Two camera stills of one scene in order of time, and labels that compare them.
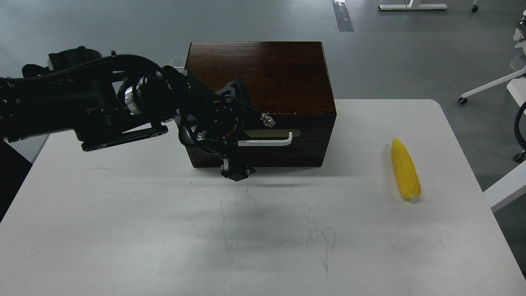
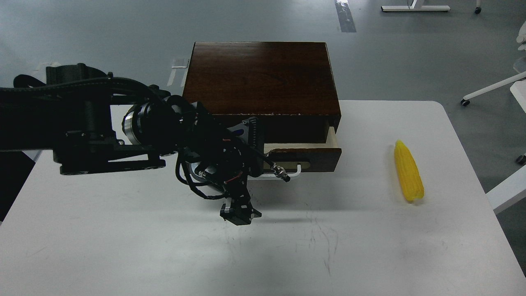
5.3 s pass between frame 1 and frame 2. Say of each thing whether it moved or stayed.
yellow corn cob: stayed
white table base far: stayed
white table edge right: stayed
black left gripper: moved
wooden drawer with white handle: moved
